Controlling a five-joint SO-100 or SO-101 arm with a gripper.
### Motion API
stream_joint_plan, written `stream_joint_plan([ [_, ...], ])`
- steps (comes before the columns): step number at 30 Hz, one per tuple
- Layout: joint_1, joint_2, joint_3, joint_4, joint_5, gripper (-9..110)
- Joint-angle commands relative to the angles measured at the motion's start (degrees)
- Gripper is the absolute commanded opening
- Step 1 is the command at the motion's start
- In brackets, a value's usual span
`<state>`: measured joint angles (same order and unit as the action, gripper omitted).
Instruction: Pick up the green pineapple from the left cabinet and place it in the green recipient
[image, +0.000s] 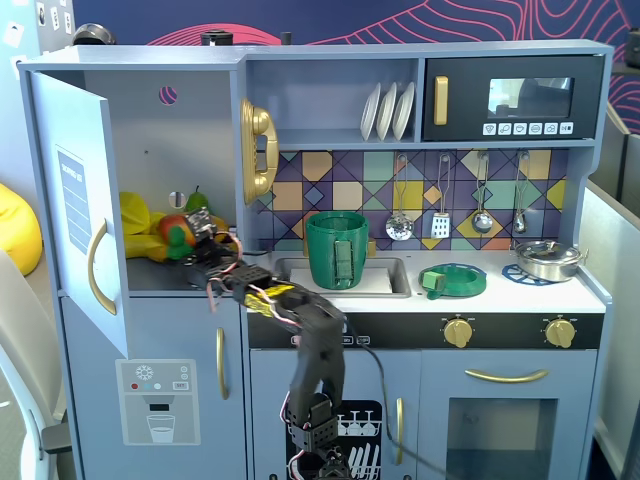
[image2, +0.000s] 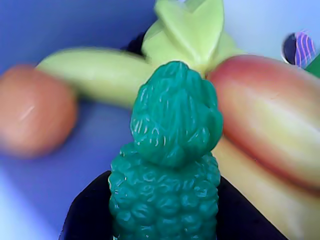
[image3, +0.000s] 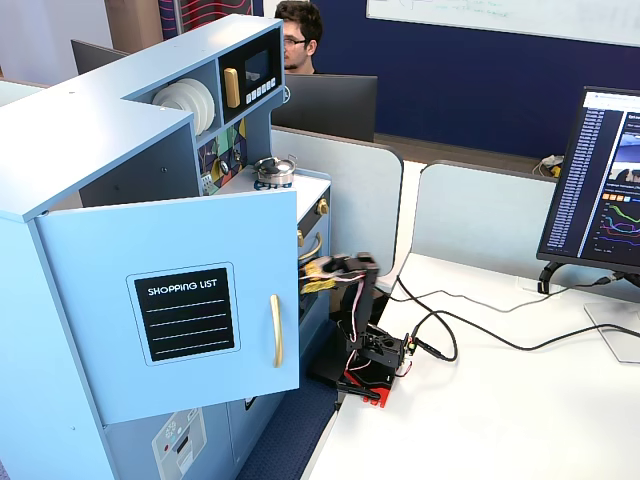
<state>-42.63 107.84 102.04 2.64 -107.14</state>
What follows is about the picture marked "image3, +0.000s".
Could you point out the metal toy ladle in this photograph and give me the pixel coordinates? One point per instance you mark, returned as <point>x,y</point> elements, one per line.
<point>223,167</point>

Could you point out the black monitor clamp bracket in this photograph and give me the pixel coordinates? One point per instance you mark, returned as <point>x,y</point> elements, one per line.
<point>545,280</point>

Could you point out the yellow white desk clutter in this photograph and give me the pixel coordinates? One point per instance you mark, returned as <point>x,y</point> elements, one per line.
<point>551,167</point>

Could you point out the monitor showing graphs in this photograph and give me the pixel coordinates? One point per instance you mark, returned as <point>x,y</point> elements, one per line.
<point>565,175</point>

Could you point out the blue wooden toy kitchen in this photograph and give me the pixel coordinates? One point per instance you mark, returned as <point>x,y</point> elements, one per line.
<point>75,125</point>

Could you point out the silver monitor stand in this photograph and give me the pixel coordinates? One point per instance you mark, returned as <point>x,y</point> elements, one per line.
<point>615,340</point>

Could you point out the dark monitor behind kitchen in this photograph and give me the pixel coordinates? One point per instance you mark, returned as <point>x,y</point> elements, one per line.
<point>95,57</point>

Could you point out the whiteboard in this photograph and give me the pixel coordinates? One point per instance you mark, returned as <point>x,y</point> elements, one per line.
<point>500,15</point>

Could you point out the red robot base clamp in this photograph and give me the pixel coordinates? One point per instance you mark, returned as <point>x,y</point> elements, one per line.
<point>382,395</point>

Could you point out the blue shopping list cabinet door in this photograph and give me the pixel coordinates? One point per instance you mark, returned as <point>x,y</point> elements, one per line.
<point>100,240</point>

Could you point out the grey desk divider panel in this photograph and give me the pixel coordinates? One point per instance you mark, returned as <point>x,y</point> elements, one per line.
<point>475,215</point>
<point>360,200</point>

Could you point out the white toy plate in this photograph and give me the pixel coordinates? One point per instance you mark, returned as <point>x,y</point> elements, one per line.
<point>205,107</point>
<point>213,111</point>
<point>175,97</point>

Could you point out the gold stove knob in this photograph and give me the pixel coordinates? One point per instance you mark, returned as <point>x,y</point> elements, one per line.
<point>300,238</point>
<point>323,206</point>

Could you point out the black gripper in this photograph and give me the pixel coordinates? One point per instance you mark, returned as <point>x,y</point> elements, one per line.
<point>324,266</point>

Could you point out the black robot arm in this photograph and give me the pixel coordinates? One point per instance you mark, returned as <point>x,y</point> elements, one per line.
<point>367,310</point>

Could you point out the metal toy slotted spatula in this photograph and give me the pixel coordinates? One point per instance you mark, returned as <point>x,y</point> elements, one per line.
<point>206,182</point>

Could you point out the man with glasses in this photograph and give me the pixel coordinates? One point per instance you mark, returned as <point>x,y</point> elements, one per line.
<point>300,30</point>

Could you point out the black toy microwave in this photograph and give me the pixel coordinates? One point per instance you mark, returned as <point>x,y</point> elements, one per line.
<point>260,45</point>

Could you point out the black monitor back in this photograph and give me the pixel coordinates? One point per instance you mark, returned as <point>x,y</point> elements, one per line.
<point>330,105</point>

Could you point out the blue round trivet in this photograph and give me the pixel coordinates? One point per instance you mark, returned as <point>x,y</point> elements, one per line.
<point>260,187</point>

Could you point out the steel toy pot with lid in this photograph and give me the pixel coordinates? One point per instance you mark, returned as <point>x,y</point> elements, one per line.
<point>275,172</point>

